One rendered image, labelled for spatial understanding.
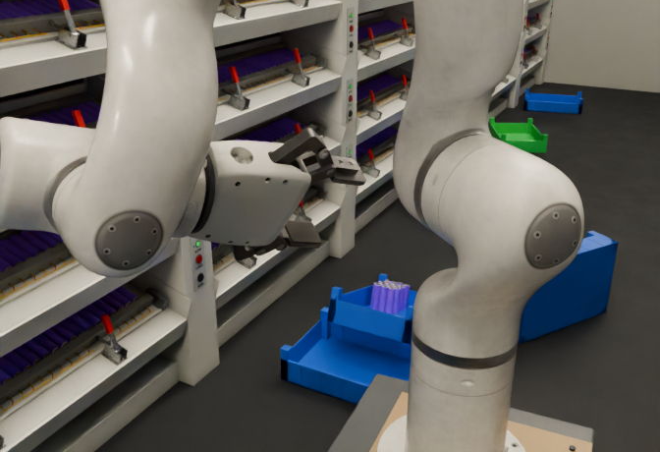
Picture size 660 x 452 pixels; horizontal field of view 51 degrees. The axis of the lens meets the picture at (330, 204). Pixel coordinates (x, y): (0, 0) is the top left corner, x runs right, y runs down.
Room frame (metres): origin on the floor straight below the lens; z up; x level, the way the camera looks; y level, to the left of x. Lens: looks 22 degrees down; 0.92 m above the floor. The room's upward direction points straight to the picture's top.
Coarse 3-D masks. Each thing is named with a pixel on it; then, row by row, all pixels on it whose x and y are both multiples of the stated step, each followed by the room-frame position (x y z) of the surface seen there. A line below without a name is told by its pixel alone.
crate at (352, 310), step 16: (336, 288) 1.35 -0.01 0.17; (368, 288) 1.52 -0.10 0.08; (336, 304) 1.34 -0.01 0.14; (352, 304) 1.32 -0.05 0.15; (368, 304) 1.53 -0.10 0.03; (336, 320) 1.32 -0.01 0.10; (352, 320) 1.31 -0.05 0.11; (368, 320) 1.29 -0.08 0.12; (384, 320) 1.28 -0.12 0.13; (400, 320) 1.27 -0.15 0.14; (384, 336) 1.27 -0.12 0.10; (400, 336) 1.25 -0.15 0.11
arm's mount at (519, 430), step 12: (396, 408) 0.78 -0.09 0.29; (396, 420) 0.76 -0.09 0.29; (516, 432) 0.73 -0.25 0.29; (528, 432) 0.73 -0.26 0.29; (540, 432) 0.73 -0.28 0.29; (552, 432) 0.73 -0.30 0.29; (528, 444) 0.71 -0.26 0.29; (540, 444) 0.71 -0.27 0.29; (552, 444) 0.71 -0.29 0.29; (564, 444) 0.71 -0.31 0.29; (576, 444) 0.71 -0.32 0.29; (588, 444) 0.71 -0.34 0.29
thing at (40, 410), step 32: (128, 288) 1.28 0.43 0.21; (160, 288) 1.25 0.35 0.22; (64, 320) 1.12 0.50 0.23; (96, 320) 1.14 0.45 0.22; (128, 320) 1.18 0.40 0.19; (160, 320) 1.20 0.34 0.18; (32, 352) 1.03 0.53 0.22; (64, 352) 1.04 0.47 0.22; (96, 352) 1.07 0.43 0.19; (128, 352) 1.10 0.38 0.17; (160, 352) 1.17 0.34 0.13; (0, 384) 0.95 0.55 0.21; (32, 384) 0.98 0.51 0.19; (64, 384) 0.99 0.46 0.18; (96, 384) 1.01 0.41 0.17; (0, 416) 0.90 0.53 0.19; (32, 416) 0.91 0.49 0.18; (64, 416) 0.94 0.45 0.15; (0, 448) 0.84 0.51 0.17; (32, 448) 0.89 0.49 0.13
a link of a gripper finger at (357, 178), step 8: (320, 152) 0.59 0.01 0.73; (328, 152) 0.60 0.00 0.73; (320, 160) 0.60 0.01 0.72; (328, 160) 0.60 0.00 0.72; (336, 160) 0.62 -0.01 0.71; (344, 160) 0.63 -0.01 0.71; (352, 160) 0.64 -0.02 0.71; (336, 168) 0.61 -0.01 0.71; (344, 168) 0.62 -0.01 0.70; (352, 168) 0.62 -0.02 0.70; (336, 176) 0.61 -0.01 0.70; (344, 176) 0.62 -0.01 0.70; (352, 176) 0.62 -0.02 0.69; (360, 176) 0.63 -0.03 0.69; (352, 184) 0.62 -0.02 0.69; (360, 184) 0.62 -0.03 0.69
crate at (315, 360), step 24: (312, 336) 1.37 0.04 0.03; (336, 336) 1.41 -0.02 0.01; (360, 336) 1.38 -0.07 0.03; (288, 360) 1.24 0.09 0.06; (312, 360) 1.32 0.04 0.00; (336, 360) 1.32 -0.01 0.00; (360, 360) 1.32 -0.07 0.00; (384, 360) 1.32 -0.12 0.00; (408, 360) 1.32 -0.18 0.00; (312, 384) 1.21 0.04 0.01; (336, 384) 1.19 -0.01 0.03; (360, 384) 1.16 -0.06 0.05
